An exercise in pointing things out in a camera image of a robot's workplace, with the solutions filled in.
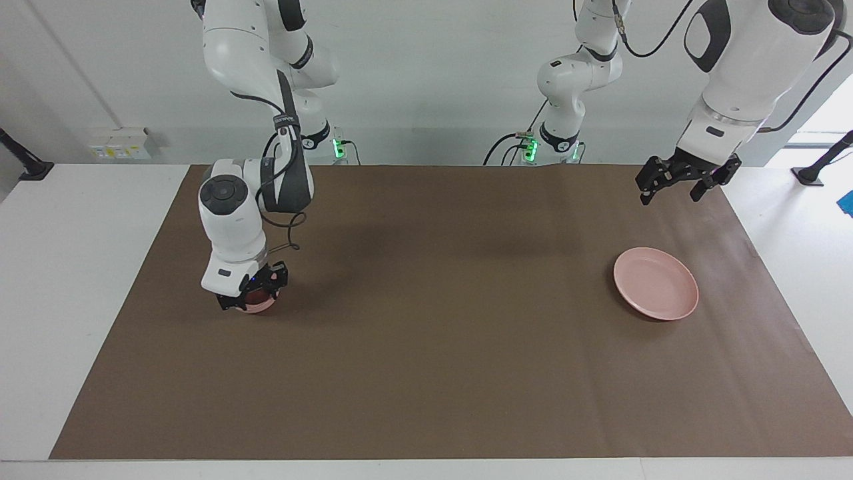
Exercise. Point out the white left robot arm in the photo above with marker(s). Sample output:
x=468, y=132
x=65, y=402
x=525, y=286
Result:
x=746, y=66

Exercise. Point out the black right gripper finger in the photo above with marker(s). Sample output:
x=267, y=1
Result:
x=281, y=274
x=230, y=302

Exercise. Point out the dark red apple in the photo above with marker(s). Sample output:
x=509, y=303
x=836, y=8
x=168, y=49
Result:
x=258, y=296

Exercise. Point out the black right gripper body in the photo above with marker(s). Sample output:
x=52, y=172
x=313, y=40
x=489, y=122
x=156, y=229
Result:
x=258, y=280

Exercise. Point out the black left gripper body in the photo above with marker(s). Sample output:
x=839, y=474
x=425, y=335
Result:
x=694, y=165

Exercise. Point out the brown table mat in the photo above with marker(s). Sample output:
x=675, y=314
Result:
x=426, y=373

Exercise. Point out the pink bowl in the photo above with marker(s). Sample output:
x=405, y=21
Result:
x=263, y=308

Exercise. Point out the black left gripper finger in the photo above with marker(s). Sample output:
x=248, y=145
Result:
x=652, y=178
x=720, y=176

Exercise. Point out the blue object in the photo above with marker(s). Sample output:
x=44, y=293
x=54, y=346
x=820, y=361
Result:
x=848, y=203

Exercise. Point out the black stand with foot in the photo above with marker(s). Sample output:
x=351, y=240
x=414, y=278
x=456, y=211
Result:
x=810, y=176
x=36, y=170

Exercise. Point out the pink plate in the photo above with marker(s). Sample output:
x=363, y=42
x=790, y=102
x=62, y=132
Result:
x=656, y=283

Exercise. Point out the white wall socket box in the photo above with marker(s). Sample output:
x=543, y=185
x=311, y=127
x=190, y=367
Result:
x=123, y=143

